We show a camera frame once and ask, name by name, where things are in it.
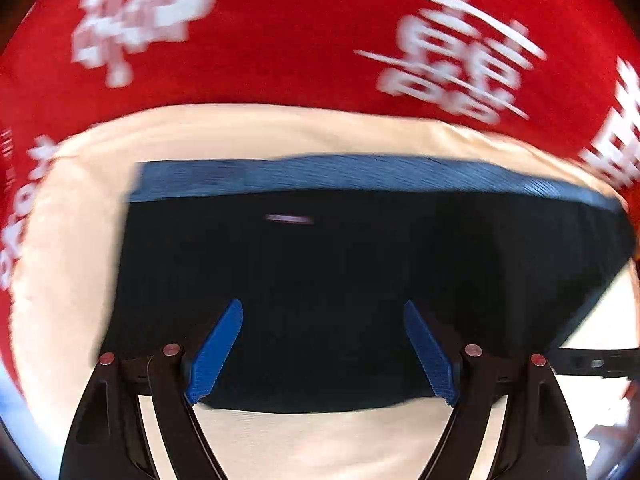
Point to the red blanket with white print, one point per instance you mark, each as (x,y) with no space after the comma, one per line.
(280,40)

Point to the cream cloth sheet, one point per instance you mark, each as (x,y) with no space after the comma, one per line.
(85,195)

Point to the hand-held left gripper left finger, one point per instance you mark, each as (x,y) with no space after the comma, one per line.
(216,350)

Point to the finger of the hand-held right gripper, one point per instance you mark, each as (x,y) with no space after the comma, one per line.
(595,361)

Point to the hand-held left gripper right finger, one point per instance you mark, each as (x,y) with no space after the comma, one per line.
(430,350)

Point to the black pants with blue waistband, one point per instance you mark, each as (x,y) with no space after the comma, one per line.
(320,285)

